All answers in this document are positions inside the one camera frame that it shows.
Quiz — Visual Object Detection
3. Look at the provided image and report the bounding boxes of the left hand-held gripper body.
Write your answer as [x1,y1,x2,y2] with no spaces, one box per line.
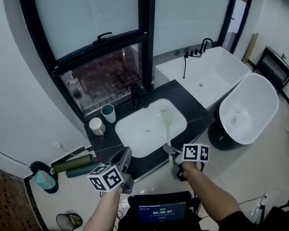
[87,164,135,194]

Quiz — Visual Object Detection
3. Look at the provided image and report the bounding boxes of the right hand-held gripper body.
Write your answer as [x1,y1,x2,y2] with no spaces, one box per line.
[172,143,210,181]

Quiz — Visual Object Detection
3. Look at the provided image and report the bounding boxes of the person's right forearm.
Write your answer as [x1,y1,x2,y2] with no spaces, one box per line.
[182,162,241,223]

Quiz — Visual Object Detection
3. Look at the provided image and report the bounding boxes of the person's left forearm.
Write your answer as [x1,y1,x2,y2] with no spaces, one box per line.
[83,186,124,231]

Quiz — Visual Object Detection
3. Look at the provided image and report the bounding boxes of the teal rolled mat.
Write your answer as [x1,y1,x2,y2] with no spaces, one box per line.
[66,162,104,179]

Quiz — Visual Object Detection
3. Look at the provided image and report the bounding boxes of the white sink basin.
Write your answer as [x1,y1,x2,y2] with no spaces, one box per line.
[115,99,187,158]

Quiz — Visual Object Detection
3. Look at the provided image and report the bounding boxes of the green rolled mat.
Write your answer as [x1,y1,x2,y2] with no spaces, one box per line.
[53,154,98,173]

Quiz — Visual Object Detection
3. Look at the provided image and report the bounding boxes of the black-topped wooden vanity cabinet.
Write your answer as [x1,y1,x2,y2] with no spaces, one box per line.
[84,79,216,180]

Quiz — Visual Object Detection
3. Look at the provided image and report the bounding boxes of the white mug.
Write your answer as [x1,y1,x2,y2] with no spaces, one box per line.
[89,117,106,136]

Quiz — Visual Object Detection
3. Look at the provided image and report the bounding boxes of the white cup with teal inside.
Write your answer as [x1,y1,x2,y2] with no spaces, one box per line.
[101,103,117,124]

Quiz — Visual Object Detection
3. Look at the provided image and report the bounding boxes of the chest-mounted screen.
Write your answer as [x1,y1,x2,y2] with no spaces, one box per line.
[129,191,192,226]

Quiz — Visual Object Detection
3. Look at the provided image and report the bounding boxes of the teal and black bag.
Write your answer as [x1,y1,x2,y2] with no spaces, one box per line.
[30,161,59,194]

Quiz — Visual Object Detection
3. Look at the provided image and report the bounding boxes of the black sink faucet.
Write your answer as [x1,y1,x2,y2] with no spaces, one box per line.
[131,83,151,108]

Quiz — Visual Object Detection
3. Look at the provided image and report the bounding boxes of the oval white bathtub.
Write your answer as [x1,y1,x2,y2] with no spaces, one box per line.
[208,73,279,151]

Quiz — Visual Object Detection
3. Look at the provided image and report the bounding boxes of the black hand shower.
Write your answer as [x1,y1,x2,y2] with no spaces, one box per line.
[183,53,189,79]

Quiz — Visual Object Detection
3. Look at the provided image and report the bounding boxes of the rectangular white bathtub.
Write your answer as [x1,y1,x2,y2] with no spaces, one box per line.
[155,46,251,111]

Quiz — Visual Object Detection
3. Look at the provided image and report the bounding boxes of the black bathtub tap knobs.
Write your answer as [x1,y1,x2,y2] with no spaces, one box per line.
[188,48,203,57]

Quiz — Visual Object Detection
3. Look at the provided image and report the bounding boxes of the black bathtub faucet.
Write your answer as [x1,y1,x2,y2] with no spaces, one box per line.
[201,38,216,54]

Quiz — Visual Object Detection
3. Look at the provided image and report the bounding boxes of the black office chair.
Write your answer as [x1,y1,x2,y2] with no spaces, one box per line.
[251,193,289,231]

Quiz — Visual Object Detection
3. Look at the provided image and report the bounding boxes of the small black cabinet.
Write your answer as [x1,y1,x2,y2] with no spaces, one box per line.
[256,46,289,89]

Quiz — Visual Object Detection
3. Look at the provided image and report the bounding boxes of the wooden board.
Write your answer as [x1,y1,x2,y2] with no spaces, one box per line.
[243,33,259,63]

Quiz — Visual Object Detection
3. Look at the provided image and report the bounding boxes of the black wire waste basket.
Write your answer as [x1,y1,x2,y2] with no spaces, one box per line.
[56,213,83,231]

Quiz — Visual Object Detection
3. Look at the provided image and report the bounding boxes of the black window frame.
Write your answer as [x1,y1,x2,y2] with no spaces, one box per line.
[18,0,255,121]

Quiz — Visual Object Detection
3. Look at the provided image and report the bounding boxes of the black window handle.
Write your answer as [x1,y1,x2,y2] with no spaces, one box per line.
[93,32,113,45]

